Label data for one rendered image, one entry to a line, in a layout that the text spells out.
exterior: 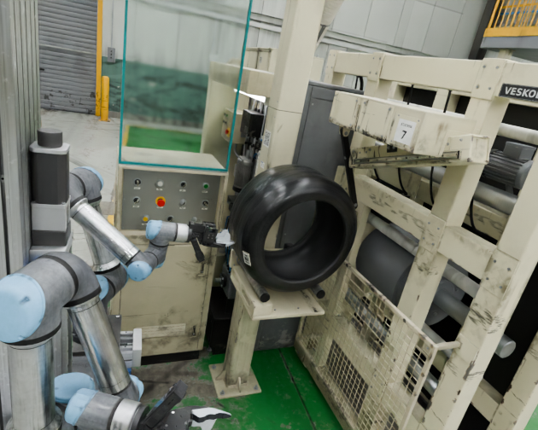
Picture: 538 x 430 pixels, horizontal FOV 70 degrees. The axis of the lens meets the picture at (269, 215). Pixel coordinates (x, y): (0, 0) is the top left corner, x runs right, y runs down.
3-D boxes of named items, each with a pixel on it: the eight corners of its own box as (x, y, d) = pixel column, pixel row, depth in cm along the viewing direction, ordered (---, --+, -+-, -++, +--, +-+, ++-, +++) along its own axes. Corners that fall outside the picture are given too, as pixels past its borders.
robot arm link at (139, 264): (43, 173, 129) (154, 271, 136) (64, 166, 139) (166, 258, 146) (26, 195, 133) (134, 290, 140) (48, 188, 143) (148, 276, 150)
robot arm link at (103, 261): (90, 304, 158) (49, 174, 141) (109, 285, 172) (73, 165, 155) (117, 302, 156) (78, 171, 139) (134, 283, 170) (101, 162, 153)
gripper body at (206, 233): (220, 229, 156) (190, 226, 150) (214, 248, 158) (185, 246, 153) (215, 222, 162) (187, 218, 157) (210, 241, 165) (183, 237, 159)
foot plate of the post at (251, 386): (208, 366, 247) (208, 361, 245) (248, 361, 257) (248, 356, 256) (218, 399, 224) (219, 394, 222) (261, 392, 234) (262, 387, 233)
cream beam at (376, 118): (326, 121, 184) (334, 90, 179) (369, 128, 194) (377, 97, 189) (411, 154, 133) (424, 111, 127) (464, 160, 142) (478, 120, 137)
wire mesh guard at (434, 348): (295, 338, 240) (319, 237, 216) (297, 338, 241) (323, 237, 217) (381, 479, 164) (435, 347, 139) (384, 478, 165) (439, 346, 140)
